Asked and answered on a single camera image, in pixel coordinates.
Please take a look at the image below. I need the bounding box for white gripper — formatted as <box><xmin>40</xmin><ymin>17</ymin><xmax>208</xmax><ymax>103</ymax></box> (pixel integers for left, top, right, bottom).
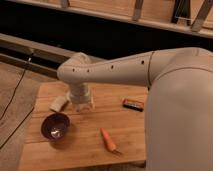
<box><xmin>67</xmin><ymin>83</ymin><xmax>94</xmax><ymax>112</ymax></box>

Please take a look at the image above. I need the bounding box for orange pepper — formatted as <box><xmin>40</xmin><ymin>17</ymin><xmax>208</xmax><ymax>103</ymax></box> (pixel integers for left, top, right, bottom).
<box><xmin>100</xmin><ymin>128</ymin><xmax>120</xmax><ymax>154</ymax></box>

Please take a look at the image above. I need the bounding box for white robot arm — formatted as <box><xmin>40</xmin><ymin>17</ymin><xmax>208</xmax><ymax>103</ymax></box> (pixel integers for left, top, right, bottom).
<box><xmin>57</xmin><ymin>47</ymin><xmax>213</xmax><ymax>171</ymax></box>

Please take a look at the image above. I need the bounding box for dark purple ceramic bowl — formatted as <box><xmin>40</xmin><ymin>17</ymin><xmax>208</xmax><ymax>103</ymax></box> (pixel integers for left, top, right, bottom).
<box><xmin>41</xmin><ymin>113</ymin><xmax>70</xmax><ymax>140</ymax></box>

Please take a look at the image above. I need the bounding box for wooden board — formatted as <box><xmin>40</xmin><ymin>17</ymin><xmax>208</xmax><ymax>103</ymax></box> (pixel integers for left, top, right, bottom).
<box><xmin>19</xmin><ymin>82</ymin><xmax>148</xmax><ymax>171</ymax></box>

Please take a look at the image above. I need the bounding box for black cable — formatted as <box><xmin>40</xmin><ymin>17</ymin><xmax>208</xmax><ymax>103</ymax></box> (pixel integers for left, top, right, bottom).
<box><xmin>0</xmin><ymin>52</ymin><xmax>36</xmax><ymax>150</ymax></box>

